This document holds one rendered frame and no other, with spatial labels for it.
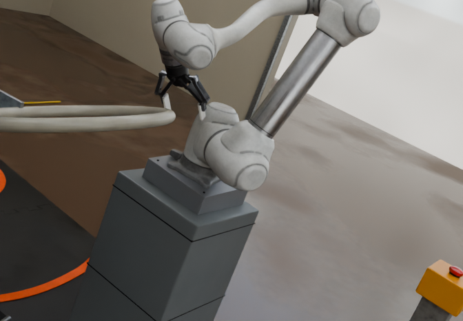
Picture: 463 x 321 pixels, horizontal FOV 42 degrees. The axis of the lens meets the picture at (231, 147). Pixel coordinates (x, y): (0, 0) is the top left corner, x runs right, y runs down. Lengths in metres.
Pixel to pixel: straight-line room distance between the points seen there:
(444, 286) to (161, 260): 0.95
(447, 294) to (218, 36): 0.94
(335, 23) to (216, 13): 5.14
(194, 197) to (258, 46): 4.70
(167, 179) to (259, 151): 0.39
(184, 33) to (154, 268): 0.85
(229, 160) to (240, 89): 4.86
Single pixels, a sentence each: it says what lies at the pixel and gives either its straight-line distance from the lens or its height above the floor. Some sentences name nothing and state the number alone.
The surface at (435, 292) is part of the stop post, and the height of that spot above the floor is 1.03.
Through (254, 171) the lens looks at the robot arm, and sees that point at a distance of 1.89.
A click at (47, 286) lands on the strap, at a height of 0.02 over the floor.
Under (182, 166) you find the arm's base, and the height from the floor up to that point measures 0.90.
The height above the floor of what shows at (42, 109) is 1.09.
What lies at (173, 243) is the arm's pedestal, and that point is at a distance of 2.06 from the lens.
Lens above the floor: 1.63
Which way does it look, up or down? 17 degrees down
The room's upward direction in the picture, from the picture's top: 21 degrees clockwise
